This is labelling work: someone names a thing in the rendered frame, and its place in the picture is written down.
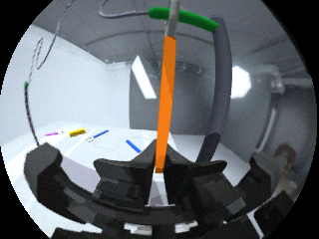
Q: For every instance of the yellow rectangular block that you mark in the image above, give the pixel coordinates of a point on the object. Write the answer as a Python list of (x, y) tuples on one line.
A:
[(77, 132)]

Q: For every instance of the white loop with orange handle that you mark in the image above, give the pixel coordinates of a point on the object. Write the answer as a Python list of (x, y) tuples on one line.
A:
[(167, 74)]

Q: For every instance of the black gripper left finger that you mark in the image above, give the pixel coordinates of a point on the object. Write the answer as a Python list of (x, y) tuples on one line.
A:
[(139, 170)]

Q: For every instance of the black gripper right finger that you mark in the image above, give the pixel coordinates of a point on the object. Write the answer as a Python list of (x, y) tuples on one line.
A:
[(178, 170)]

